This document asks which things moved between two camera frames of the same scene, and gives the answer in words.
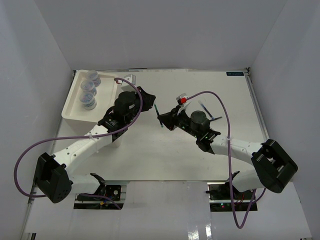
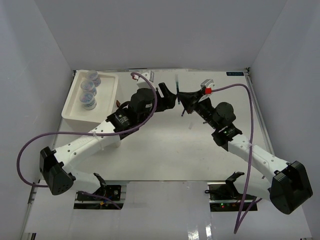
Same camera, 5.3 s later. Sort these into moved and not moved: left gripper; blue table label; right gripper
Moved: left gripper; right gripper
Not moved: blue table label
